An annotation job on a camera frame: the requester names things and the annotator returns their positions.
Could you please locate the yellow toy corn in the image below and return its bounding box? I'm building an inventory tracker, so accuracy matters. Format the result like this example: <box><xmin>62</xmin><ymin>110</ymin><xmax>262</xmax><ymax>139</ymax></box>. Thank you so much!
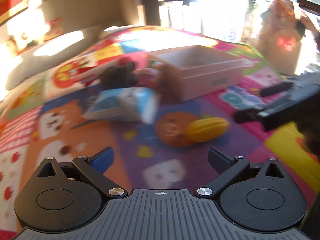
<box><xmin>186</xmin><ymin>118</ymin><xmax>229</xmax><ymax>143</ymax></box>

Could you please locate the pink cardboard box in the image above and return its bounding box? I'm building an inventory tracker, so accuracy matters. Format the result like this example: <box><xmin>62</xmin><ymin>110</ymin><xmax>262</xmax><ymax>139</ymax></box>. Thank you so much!
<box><xmin>149</xmin><ymin>45</ymin><xmax>245</xmax><ymax>102</ymax></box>

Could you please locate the blue white carton box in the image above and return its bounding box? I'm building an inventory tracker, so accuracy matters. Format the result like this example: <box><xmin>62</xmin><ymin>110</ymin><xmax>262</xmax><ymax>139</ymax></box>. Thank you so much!
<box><xmin>82</xmin><ymin>87</ymin><xmax>161</xmax><ymax>125</ymax></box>

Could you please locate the black fuzzy plush ball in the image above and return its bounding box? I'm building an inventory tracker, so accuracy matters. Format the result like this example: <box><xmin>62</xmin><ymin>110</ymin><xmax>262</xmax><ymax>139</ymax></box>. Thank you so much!
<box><xmin>99</xmin><ymin>62</ymin><xmax>138</xmax><ymax>90</ymax></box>

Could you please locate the orange patterned bag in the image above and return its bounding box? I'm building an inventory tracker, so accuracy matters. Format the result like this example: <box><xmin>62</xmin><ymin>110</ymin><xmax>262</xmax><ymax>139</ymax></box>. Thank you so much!
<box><xmin>258</xmin><ymin>0</ymin><xmax>306</xmax><ymax>75</ymax></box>

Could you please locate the colourful cartoon play mat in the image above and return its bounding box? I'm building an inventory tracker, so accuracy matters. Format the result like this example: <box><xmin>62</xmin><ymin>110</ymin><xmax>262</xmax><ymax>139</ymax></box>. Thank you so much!
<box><xmin>0</xmin><ymin>25</ymin><xmax>320</xmax><ymax>240</ymax></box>

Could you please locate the grey pillow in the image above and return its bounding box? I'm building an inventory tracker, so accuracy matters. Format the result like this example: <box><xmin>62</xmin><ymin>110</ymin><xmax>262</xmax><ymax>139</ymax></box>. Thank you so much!
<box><xmin>1</xmin><ymin>25</ymin><xmax>103</xmax><ymax>90</ymax></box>

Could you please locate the colourful picture card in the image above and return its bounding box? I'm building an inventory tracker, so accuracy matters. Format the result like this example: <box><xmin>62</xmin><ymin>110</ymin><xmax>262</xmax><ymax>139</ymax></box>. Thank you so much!
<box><xmin>44</xmin><ymin>18</ymin><xmax>63</xmax><ymax>41</ymax></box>

